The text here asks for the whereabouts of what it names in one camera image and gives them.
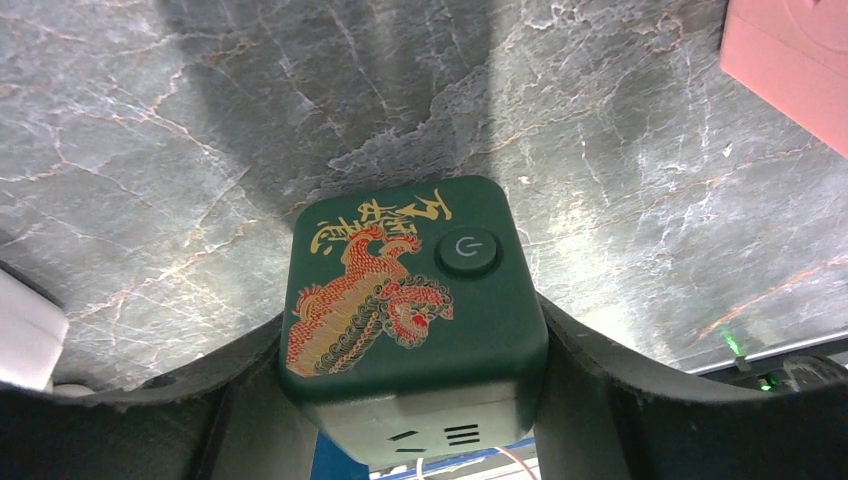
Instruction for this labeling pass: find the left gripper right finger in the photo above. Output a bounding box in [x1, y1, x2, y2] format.
[534, 300, 847, 479]

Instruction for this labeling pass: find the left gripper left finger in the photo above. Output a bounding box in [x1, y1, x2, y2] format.
[1, 319, 317, 479]

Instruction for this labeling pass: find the dark green cube socket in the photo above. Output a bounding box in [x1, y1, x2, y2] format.
[280, 175, 548, 468]

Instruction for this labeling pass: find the pink cube socket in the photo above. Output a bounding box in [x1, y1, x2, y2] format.
[719, 0, 847, 156]

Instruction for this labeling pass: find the blue cube socket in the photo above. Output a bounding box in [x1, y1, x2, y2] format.
[310, 432, 370, 480]

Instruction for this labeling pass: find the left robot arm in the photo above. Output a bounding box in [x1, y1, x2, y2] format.
[1, 272, 847, 479]

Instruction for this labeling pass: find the pink charging cable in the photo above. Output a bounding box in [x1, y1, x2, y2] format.
[413, 445, 541, 480]

